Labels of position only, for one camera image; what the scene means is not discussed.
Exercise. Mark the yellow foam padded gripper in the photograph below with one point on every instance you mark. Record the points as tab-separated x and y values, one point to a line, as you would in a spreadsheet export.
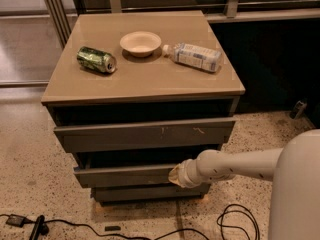
188	176

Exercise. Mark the grey drawer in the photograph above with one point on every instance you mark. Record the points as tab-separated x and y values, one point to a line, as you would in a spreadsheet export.
146	192
144	135
124	176

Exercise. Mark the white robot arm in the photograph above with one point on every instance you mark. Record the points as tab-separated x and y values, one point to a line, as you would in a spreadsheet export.
293	170

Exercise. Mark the grey top drawer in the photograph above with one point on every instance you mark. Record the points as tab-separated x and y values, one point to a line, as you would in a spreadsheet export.
144	135

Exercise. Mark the grey bottom drawer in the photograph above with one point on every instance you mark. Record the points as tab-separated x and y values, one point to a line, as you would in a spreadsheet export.
146	192

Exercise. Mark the grey wooden drawer cabinet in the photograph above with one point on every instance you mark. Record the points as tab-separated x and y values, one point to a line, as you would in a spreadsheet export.
148	89

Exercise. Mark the small black floor block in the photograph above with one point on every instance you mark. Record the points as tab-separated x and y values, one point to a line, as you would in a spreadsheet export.
112	228

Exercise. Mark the clear plastic water bottle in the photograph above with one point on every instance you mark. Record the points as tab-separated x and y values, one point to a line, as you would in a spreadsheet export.
201	58

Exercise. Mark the small dark floor object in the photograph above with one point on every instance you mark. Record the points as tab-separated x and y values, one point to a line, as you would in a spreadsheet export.
298	109

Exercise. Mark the white paper bowl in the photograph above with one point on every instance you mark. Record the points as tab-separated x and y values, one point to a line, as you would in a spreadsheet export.
140	43

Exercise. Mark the crushed green soda can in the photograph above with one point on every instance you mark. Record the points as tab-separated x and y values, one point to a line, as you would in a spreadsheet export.
96	60

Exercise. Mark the black clamp tool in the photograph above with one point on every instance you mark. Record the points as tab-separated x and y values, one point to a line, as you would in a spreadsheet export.
40	228

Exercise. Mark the black power adapter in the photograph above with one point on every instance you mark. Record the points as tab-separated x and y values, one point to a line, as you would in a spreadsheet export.
15	220

